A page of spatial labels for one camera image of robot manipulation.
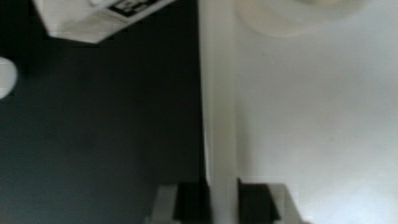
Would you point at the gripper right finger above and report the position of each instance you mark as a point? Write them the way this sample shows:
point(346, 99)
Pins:
point(266, 204)

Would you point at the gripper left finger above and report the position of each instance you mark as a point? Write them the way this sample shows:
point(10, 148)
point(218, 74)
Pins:
point(182, 204)

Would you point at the white square tabletop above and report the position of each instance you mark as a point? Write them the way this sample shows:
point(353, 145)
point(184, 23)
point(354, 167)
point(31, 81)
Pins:
point(299, 61)

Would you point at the white leg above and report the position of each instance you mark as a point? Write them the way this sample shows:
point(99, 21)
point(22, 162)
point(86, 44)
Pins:
point(88, 20)
point(8, 77)

